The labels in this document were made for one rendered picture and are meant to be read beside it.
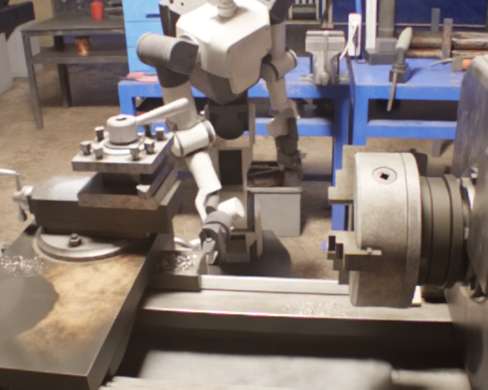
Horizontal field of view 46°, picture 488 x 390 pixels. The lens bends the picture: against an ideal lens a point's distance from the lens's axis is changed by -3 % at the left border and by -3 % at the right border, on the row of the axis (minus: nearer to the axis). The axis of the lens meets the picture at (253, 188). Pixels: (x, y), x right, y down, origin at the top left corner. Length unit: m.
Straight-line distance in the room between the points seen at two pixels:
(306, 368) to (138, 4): 2.09
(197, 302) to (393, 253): 0.52
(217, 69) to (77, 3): 3.71
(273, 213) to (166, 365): 1.89
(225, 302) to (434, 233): 0.51
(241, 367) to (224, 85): 0.93
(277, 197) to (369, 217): 2.18
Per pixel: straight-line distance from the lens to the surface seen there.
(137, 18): 2.93
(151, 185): 1.15
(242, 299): 1.24
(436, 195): 0.92
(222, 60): 1.76
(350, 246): 0.86
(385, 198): 0.86
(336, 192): 0.97
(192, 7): 1.86
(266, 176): 3.05
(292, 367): 1.24
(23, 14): 7.13
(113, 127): 1.19
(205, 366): 1.26
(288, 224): 3.08
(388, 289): 0.89
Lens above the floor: 1.56
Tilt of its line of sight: 25 degrees down
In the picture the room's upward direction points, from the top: 2 degrees counter-clockwise
